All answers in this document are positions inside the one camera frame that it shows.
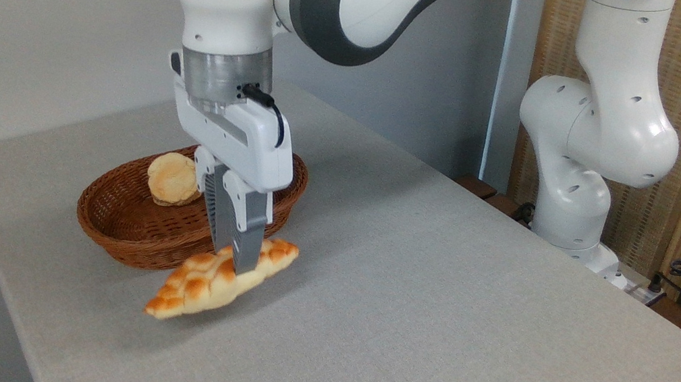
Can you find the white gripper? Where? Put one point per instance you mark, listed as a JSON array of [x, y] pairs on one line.
[[251, 149]]

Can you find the long braided bread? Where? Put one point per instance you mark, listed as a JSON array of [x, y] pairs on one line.
[[202, 285]]

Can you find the round bread bun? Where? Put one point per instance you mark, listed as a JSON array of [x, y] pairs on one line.
[[173, 178]]

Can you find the brown wicker basket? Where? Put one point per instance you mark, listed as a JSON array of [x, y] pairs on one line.
[[123, 225]]

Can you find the white vertical wall strip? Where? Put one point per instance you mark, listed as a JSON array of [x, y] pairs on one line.
[[498, 107]]

